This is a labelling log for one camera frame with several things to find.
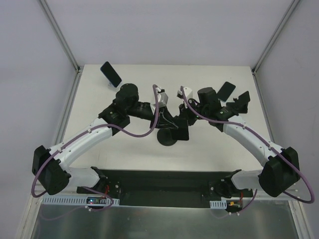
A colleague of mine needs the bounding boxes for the black round base phone holder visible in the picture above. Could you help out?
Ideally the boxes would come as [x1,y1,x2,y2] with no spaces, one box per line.
[157,128,177,146]

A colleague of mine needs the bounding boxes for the white folding phone stand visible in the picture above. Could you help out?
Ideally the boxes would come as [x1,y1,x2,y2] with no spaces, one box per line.
[108,82,117,89]

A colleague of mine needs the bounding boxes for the black phone blue edge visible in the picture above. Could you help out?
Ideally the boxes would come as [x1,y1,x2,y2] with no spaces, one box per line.
[100,61,122,87]

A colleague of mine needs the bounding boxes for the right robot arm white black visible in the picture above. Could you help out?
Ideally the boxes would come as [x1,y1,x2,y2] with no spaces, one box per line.
[177,87,301,198]

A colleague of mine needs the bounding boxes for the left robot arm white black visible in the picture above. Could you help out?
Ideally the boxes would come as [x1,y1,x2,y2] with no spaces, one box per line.
[31,83,168,198]

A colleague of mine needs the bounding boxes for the black phone teal edge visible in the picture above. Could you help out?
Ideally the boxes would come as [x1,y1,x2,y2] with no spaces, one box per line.
[217,82,236,102]

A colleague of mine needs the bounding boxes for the black folding phone stand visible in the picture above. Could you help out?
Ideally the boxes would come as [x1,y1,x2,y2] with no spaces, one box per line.
[229,91,251,114]

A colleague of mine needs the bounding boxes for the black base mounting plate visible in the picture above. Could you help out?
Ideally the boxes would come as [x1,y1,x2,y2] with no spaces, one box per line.
[74,169,260,209]

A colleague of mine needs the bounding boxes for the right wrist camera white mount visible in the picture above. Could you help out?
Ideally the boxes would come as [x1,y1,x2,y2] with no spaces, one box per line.
[176,86,193,100]

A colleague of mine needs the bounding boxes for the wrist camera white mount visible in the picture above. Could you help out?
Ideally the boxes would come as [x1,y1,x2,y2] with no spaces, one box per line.
[176,86,193,100]
[150,87,168,113]

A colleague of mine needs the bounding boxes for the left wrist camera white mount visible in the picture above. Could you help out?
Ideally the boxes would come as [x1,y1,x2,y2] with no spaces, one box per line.
[150,87,168,113]

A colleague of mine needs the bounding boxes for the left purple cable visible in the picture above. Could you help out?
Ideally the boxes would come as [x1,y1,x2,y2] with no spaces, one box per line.
[31,84,165,221]

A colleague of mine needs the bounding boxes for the purple cable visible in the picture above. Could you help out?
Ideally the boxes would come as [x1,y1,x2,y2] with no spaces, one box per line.
[180,86,315,219]
[31,84,165,221]

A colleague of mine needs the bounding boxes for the right white cable duct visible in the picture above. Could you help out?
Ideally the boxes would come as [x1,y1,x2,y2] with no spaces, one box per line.
[209,200,227,210]

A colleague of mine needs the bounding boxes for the white cable duct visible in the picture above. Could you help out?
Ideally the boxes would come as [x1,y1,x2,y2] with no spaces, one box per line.
[42,196,120,207]
[209,200,227,210]

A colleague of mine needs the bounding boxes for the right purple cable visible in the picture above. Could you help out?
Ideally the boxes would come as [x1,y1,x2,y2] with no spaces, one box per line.
[180,86,315,219]

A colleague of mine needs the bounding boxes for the left white cable duct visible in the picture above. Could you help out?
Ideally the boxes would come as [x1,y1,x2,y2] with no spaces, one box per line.
[42,196,120,207]

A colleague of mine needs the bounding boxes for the left aluminium frame post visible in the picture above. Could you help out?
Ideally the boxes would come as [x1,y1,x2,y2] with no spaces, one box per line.
[37,0,81,73]

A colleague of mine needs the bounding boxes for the aluminium frame post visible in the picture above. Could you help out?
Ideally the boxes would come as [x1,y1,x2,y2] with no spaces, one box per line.
[252,0,303,76]
[37,0,81,73]

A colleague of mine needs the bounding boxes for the right aluminium frame post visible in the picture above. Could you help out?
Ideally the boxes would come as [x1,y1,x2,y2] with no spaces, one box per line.
[252,0,303,76]

